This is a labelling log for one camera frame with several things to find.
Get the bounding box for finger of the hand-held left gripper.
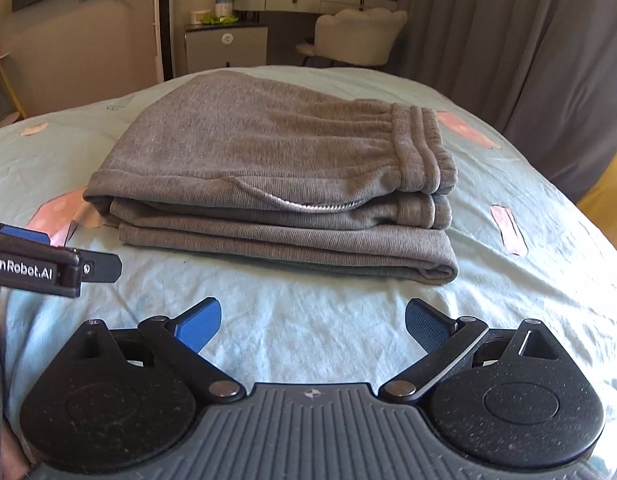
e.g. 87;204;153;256
80;254;122;284
0;220;50;248

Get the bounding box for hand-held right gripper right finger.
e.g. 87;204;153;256
377;298;559;403

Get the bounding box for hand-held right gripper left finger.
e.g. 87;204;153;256
71;297;246;403

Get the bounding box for grey pants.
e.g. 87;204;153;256
83;70;460;287

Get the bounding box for light blue printed bed sheet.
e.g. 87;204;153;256
0;64;617;480

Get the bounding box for white tower fan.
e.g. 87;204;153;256
149;0;175;83

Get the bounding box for grey cabinet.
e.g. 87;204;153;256
184;22;269;75

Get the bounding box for grey curtain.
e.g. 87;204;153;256
388;0;617;201

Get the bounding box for white upholstered chair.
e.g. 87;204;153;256
296;8;408;71

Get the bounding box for yellow frame shelf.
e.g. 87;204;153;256
0;50;26;123

